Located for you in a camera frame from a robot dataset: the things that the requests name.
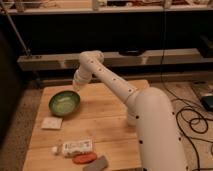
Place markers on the green ceramic bowl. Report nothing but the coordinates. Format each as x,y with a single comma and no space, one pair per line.
64,103

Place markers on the grey stone block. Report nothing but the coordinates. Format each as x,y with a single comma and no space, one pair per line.
99,164

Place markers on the metal stand pole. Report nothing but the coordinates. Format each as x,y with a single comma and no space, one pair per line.
26,50

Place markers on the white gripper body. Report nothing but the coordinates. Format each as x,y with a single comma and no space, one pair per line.
81,78

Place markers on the white plastic bottle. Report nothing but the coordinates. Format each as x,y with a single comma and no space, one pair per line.
73,148

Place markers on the white square sponge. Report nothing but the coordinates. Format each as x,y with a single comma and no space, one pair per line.
53,123

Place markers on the dark device on floor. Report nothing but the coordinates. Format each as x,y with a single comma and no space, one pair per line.
204,93

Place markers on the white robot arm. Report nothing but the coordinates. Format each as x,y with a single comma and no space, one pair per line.
150,109

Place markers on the orange carrot toy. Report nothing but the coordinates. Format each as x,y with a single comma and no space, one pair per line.
85,158

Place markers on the long grey shelf beam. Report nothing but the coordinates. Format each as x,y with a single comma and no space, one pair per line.
113,59

